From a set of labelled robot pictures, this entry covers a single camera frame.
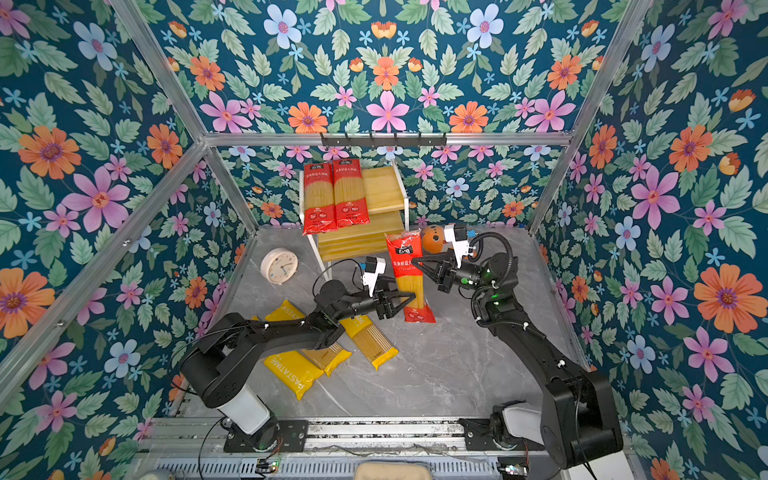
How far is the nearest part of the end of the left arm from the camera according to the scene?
25.6 inches

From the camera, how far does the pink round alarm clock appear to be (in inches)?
38.5

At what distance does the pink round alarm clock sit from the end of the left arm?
1.32 ft
